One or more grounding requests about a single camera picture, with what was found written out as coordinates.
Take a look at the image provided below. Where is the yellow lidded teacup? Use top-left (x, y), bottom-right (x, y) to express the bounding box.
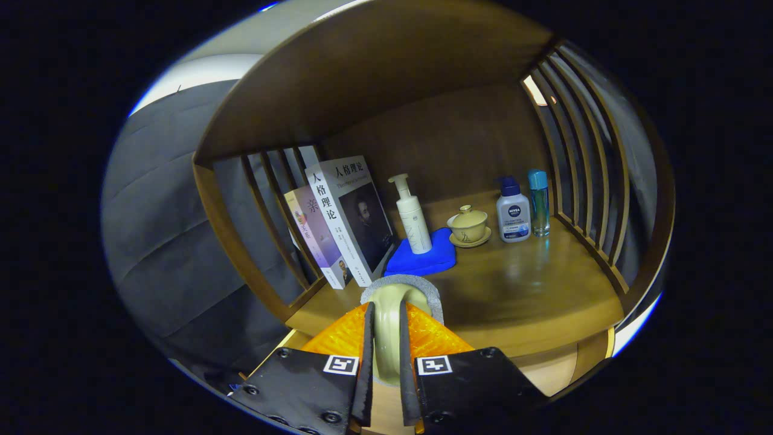
top-left (446, 204), bottom-right (493, 249)

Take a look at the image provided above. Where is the blue cloth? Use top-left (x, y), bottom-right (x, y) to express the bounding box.
top-left (383, 227), bottom-right (458, 277)

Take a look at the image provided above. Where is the wooden countertop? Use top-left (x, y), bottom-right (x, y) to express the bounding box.
top-left (285, 190), bottom-right (626, 357)

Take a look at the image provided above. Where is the white side table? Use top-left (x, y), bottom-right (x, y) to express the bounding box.
top-left (613, 293), bottom-right (664, 358)

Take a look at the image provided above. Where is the teal slim bottle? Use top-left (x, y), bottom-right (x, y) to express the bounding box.
top-left (527, 170), bottom-right (551, 237)

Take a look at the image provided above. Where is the black backdrop cloth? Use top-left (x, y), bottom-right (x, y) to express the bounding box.
top-left (101, 45), bottom-right (662, 387)

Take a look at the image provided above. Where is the cream brush with grey pad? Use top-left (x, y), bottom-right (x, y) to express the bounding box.
top-left (361, 274), bottom-right (444, 387)

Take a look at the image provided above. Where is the purple book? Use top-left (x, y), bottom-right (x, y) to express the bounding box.
top-left (284, 185), bottom-right (354, 290)

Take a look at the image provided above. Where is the white lotion bottle blue cap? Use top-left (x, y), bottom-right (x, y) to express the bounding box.
top-left (496, 176), bottom-right (532, 243)

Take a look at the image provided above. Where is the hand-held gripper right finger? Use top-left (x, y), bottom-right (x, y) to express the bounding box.
top-left (397, 301), bottom-right (550, 434)

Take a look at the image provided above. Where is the white pump bottle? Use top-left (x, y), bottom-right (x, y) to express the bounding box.
top-left (388, 173), bottom-right (433, 255)

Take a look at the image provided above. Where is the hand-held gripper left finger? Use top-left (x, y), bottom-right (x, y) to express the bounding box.
top-left (228, 301), bottom-right (376, 434)

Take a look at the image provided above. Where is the wooden cabinet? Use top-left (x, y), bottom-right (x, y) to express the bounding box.
top-left (192, 0), bottom-right (676, 399)

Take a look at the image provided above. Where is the white book with portrait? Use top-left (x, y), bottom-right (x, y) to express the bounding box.
top-left (305, 156), bottom-right (399, 288)

